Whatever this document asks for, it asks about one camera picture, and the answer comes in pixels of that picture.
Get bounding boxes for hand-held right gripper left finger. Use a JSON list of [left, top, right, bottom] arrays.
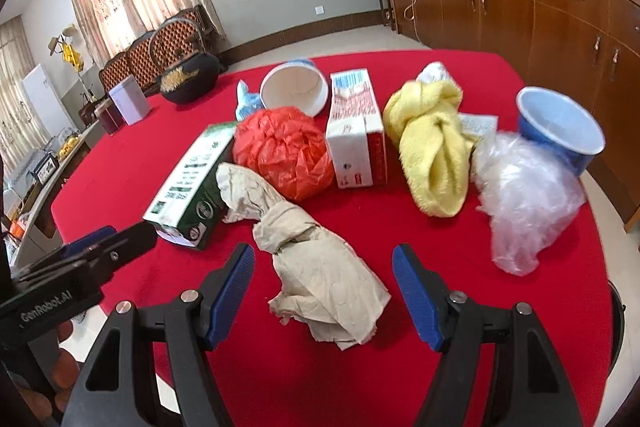
[[70, 243, 257, 427]]

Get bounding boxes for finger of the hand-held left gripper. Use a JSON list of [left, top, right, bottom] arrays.
[[62, 226, 119, 259], [89, 222, 159, 281]]

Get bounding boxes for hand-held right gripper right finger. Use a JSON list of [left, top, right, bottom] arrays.
[[391, 244, 586, 427]]

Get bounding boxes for brown paper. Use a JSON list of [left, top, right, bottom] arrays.
[[216, 162, 392, 350]]

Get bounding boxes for yellow towel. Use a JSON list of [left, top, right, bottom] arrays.
[[382, 79, 481, 218]]

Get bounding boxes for blue patterned paper cup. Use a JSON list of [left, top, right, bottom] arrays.
[[260, 59, 331, 118]]

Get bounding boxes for grey side counter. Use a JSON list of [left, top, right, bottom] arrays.
[[0, 122, 108, 268]]

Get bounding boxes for green milk carton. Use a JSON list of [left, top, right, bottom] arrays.
[[142, 122, 238, 251]]

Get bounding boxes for red tablecloth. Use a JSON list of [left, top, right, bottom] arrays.
[[50, 51, 616, 427]]

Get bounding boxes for plate of yellow fruit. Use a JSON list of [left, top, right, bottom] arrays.
[[57, 134, 83, 158]]

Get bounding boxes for dark red box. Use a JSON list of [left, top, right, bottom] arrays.
[[93, 99, 125, 135]]

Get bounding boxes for lilac tin box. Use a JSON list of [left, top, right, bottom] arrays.
[[108, 74, 151, 126]]

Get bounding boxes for clear plastic bag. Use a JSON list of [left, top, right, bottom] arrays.
[[470, 132, 587, 277]]

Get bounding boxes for orange plastic bag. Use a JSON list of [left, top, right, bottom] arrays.
[[232, 107, 335, 202]]

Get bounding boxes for red and white carton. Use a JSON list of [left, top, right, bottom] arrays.
[[325, 68, 388, 188]]

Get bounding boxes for black cast iron teapot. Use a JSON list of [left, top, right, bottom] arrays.
[[159, 19, 221, 105]]

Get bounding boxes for white printed paper label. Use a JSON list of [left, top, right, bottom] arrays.
[[457, 112, 499, 140]]

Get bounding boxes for light blue wrapper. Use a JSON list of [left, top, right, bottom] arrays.
[[235, 79, 263, 122]]

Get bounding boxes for coat rack with yellow cloth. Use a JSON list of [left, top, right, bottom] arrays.
[[48, 24, 86, 72]]

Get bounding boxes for wooden tufted sofa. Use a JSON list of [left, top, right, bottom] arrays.
[[97, 4, 228, 98]]

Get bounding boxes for black round stool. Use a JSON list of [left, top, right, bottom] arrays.
[[607, 279, 628, 368]]

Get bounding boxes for long wooden cabinet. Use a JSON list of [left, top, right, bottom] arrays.
[[385, 0, 640, 233]]

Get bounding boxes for picture frame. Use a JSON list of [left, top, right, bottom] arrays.
[[35, 157, 61, 185]]

